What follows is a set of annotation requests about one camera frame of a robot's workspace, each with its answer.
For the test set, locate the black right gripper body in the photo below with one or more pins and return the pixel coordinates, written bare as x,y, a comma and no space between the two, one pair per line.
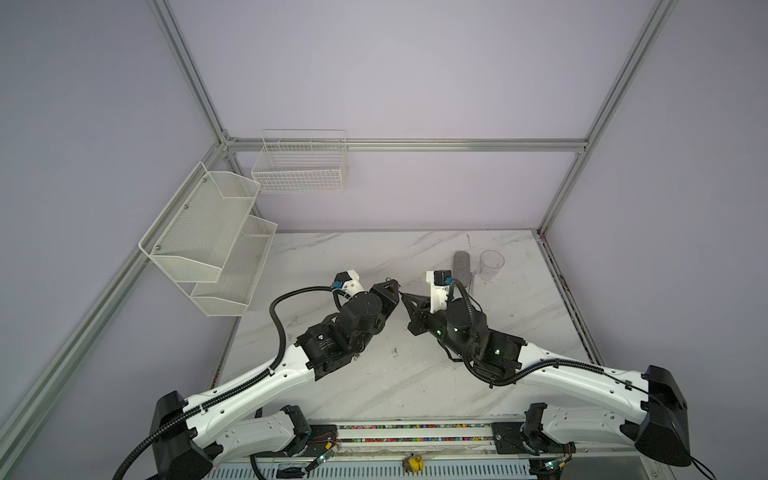
433,324

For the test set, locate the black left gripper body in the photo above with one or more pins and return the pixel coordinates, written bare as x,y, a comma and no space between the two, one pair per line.
381,322

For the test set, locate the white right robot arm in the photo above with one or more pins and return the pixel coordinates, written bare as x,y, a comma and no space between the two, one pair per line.
646,410

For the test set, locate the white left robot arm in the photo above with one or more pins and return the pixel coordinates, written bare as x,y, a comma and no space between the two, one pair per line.
190,436

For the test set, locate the grey fabric oblong case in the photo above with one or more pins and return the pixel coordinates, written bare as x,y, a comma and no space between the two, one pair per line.
461,268

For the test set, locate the clear plastic cup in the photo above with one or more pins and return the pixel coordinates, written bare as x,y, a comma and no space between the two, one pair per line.
490,263

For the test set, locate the white mesh two-tier shelf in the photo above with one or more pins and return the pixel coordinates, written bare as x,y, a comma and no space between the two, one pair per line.
210,243

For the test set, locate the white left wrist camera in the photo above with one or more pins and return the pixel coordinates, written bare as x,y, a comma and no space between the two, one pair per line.
347,283

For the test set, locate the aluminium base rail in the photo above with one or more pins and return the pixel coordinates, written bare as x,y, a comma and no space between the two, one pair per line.
450,450

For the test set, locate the yellow connector on rail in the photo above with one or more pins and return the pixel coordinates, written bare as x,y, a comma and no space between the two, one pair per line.
413,464

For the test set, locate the white wire basket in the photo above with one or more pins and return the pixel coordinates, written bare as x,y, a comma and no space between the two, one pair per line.
294,161

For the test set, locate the aluminium frame back beam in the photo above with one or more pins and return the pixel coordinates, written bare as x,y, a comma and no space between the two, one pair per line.
420,145

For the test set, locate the aluminium frame post left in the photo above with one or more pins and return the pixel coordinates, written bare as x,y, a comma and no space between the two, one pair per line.
179,48

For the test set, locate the aluminium frame post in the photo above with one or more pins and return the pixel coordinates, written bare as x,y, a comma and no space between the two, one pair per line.
638,53
179,48

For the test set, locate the aluminium frame post right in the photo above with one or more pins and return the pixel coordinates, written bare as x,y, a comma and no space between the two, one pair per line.
638,53

